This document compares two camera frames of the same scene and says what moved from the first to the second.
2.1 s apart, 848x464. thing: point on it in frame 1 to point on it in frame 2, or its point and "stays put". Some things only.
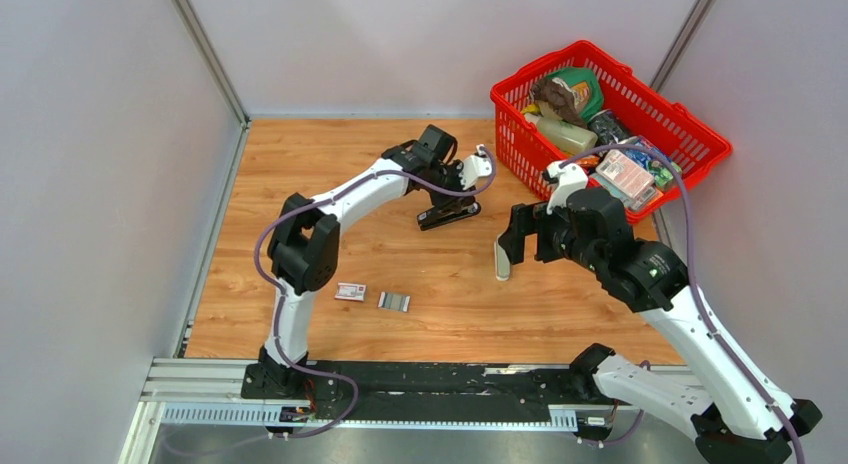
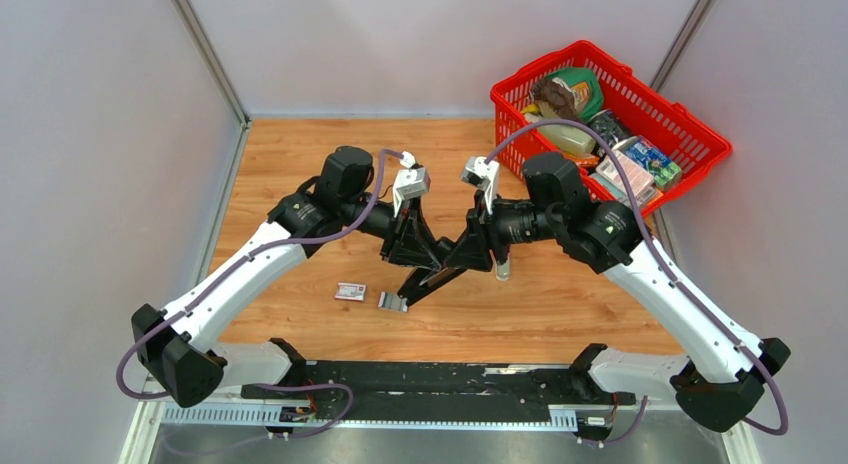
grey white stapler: [502, 265] stays put
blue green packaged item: [659, 170] stays put
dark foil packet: [608, 126] stays put
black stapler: [434, 216] to [421, 281]
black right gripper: [527, 219] to [472, 249]
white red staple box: [350, 291] stays put
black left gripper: [456, 203] to [411, 242]
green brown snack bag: [577, 92] stays put
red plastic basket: [650, 111] stays put
